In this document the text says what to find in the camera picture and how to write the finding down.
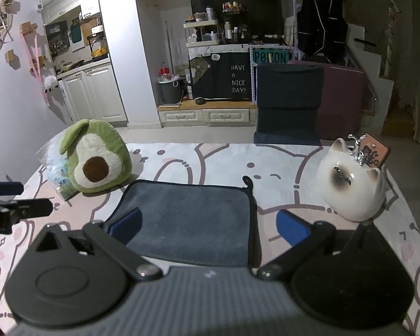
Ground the black printed cabinet curtain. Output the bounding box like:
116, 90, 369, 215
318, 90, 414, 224
188, 50, 251, 101

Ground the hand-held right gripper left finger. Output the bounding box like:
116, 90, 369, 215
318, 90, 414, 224
35, 207, 160, 281

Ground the white kitchen cabinet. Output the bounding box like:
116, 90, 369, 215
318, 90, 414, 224
57, 61, 129, 125

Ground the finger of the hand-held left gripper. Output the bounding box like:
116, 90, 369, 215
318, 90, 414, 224
0, 181, 24, 197
0, 198, 53, 220

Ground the white ceramic cat jar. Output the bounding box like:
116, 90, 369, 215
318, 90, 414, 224
316, 138, 388, 222

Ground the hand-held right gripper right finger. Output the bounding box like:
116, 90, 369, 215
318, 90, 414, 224
257, 209, 386, 281

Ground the low wooden drawer cabinet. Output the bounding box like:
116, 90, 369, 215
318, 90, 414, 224
156, 98, 258, 129

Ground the grey trash bin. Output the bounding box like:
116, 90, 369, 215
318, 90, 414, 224
158, 76, 185, 106

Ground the grey towel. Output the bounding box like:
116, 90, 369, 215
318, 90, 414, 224
105, 176, 264, 269

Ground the white kitchen appliance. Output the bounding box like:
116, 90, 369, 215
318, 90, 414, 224
90, 25, 109, 60

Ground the brown printed tag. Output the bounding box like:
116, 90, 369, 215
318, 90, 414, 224
358, 132, 391, 169

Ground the white shelf organiser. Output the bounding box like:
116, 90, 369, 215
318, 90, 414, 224
183, 20, 221, 46

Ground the teal lettered sign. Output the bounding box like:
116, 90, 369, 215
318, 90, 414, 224
251, 48, 291, 67

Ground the black wall panel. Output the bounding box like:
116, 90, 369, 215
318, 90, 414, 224
190, 0, 283, 38

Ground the dark blue floor chair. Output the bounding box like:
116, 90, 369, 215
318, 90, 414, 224
253, 62, 326, 146

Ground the green avocado plush toy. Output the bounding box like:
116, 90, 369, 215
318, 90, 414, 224
58, 118, 133, 194

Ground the pink wall strip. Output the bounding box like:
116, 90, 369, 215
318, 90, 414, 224
20, 29, 52, 108

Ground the clear plastic bag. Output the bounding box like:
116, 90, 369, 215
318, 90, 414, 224
36, 141, 80, 202

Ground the teal hanging bag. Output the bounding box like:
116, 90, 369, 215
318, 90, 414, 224
69, 19, 83, 45

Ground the silver metal ornament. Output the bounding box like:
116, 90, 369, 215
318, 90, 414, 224
348, 133, 372, 167

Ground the small white plush sheep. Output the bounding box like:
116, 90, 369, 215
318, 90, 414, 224
43, 76, 59, 94

